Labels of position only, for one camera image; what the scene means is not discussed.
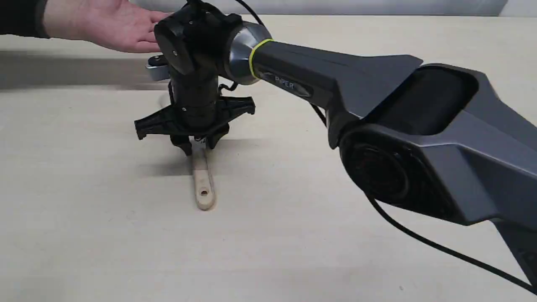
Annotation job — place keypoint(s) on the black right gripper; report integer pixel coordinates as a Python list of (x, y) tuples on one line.
[(201, 112)]

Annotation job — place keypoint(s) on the wide wooden paint brush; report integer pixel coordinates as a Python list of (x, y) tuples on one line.
[(204, 189)]

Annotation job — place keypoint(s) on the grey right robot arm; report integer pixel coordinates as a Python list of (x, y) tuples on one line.
[(433, 139)]

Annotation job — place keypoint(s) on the black-sleeved forearm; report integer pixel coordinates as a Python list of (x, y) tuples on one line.
[(42, 19)]

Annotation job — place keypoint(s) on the person's bare hand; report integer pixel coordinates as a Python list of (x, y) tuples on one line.
[(117, 25)]

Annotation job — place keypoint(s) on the white backdrop curtain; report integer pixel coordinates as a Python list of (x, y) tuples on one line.
[(503, 8)]

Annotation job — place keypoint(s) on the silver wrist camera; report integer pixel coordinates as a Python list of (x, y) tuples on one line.
[(158, 68)]

